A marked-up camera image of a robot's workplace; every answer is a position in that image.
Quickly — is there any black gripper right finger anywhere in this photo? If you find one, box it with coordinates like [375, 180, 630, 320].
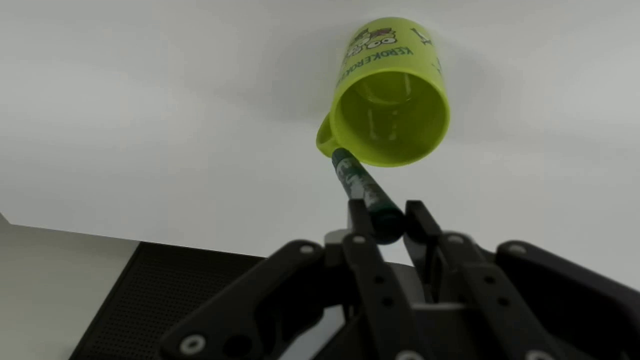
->
[403, 199, 442, 267]

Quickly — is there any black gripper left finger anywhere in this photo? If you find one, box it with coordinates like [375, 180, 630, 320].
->
[347, 199, 378, 244]

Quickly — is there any dark green marker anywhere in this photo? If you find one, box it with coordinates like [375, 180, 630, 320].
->
[331, 148, 403, 244]

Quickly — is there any lime green mug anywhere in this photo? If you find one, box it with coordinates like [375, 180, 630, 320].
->
[316, 15, 449, 165]

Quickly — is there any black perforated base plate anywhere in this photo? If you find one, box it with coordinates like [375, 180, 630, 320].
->
[69, 241, 258, 360]

